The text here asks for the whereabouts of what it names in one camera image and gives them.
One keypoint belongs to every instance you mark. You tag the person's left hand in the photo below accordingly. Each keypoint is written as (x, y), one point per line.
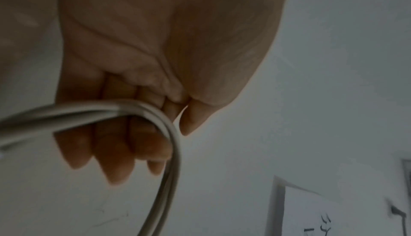
(160, 26)

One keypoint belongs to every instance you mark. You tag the white handwritten paper note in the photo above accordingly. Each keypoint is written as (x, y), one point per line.
(337, 217)

